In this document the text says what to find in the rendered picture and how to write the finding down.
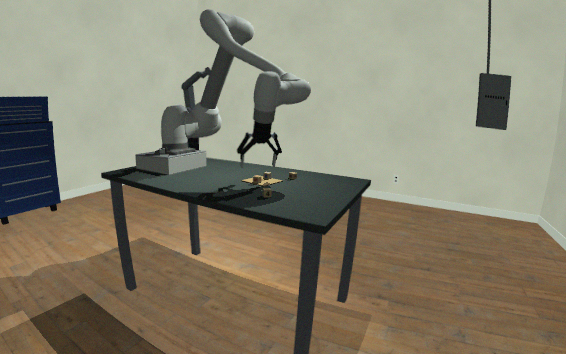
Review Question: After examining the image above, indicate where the tan square mat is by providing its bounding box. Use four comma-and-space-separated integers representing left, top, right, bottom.
242, 176, 283, 186

